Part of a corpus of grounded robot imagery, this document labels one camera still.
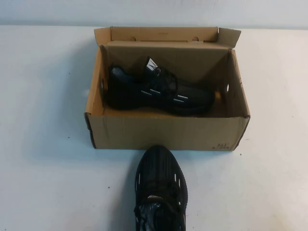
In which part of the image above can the black knit sneaker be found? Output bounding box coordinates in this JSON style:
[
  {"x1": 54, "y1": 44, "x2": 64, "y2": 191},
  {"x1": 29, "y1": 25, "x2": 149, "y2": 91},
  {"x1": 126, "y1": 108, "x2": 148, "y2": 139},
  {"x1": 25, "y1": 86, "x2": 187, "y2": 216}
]
[
  {"x1": 103, "y1": 56, "x2": 216, "y2": 117},
  {"x1": 131, "y1": 143, "x2": 188, "y2": 231}
]

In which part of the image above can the brown cardboard shoe box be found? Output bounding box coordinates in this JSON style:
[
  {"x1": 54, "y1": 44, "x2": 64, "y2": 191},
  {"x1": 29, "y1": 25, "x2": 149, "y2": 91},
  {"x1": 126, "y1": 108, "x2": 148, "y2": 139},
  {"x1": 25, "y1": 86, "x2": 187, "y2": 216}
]
[{"x1": 84, "y1": 26, "x2": 251, "y2": 153}]

